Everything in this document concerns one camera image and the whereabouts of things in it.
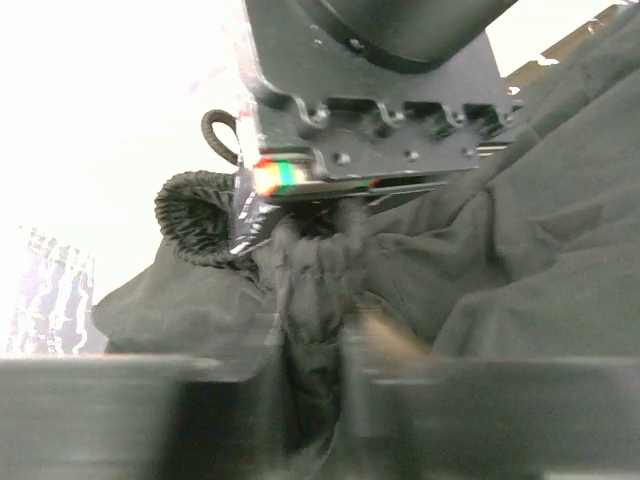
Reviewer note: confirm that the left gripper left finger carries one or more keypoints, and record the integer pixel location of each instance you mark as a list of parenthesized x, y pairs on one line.
[(146, 416)]

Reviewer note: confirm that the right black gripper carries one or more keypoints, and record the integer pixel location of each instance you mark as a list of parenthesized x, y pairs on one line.
[(367, 97)]

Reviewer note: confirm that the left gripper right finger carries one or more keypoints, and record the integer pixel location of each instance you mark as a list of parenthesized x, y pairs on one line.
[(411, 415)]

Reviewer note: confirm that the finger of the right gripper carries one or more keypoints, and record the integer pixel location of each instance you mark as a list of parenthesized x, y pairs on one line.
[(253, 219)]

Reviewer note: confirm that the black trousers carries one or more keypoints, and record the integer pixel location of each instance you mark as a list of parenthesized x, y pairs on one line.
[(534, 253)]

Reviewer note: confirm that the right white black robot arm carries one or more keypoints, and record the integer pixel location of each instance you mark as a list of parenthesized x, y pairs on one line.
[(376, 100)]

